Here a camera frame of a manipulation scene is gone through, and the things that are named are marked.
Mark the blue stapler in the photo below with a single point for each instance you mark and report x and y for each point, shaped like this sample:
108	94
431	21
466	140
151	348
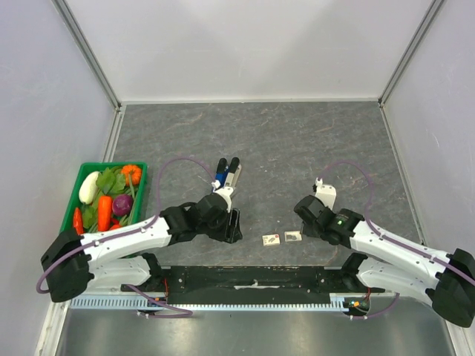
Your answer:
221	171

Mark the light blue cable duct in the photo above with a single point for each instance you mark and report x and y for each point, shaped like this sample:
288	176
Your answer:
330	303

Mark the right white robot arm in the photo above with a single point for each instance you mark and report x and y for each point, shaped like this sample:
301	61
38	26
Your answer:
383	260

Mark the white staple box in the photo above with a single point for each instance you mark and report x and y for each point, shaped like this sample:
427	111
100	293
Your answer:
292	236

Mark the white toy eggplant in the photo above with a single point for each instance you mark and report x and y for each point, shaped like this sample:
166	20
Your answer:
88	188

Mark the staple box with red mark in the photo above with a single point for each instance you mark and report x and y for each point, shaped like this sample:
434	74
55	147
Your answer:
271	239

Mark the red toy chili pepper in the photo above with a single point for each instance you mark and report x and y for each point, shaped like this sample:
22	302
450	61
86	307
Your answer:
77	221

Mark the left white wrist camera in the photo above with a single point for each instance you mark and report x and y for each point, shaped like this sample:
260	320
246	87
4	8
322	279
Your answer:
225	192

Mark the orange toy pumpkin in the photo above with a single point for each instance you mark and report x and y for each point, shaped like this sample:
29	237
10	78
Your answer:
132	174

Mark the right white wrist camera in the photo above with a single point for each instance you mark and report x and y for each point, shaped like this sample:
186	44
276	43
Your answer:
325	193

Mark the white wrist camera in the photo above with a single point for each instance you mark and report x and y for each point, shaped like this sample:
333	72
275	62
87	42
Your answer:
225	192
325	193

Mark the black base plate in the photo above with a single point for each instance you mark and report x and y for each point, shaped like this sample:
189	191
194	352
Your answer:
252	283

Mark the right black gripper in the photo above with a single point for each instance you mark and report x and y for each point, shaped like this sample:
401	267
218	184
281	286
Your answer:
307	231

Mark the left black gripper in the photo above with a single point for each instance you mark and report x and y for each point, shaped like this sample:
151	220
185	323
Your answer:
231	233

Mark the green toy leafy vegetable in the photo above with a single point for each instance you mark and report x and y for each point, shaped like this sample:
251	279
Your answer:
111	181

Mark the green plastic bin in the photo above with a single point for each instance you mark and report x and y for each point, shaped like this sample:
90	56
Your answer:
89	212

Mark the green toy beans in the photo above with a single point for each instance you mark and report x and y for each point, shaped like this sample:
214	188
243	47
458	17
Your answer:
126	220

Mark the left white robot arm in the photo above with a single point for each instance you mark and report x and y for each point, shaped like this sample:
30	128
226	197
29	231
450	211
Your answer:
74	262

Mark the orange toy carrot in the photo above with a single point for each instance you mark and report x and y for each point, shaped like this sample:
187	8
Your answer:
104	209

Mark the beige black stapler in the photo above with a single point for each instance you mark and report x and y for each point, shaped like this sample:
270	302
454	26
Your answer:
233	173

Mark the purple toy onion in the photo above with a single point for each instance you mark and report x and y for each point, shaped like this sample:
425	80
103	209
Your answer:
122	205

